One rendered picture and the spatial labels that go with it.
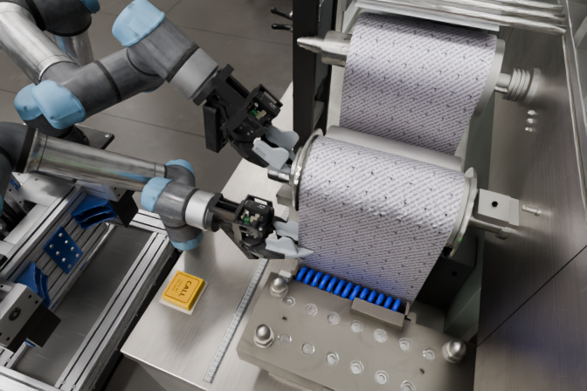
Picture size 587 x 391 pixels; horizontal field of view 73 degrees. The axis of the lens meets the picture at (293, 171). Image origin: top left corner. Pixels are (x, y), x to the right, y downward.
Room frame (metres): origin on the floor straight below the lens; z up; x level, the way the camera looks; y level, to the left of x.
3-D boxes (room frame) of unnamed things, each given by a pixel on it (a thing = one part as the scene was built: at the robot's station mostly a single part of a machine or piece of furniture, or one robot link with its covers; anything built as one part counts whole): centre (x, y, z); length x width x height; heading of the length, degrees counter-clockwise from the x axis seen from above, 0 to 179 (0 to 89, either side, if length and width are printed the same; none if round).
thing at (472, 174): (0.36, -0.26, 1.25); 0.15 x 0.01 x 0.15; 159
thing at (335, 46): (0.69, -0.09, 1.33); 0.06 x 0.06 x 0.06; 69
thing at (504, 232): (0.35, -0.30, 1.25); 0.07 x 0.04 x 0.04; 69
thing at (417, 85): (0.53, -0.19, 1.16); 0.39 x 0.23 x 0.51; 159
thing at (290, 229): (0.41, 0.00, 1.12); 0.09 x 0.03 x 0.06; 70
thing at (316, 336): (0.23, -0.11, 1.00); 0.40 x 0.16 x 0.06; 69
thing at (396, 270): (0.35, -0.12, 1.11); 0.23 x 0.01 x 0.18; 69
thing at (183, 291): (0.39, 0.25, 0.91); 0.07 x 0.07 x 0.02; 69
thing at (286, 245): (0.38, 0.01, 1.12); 0.09 x 0.03 x 0.06; 68
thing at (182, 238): (0.51, 0.25, 1.01); 0.11 x 0.08 x 0.11; 15
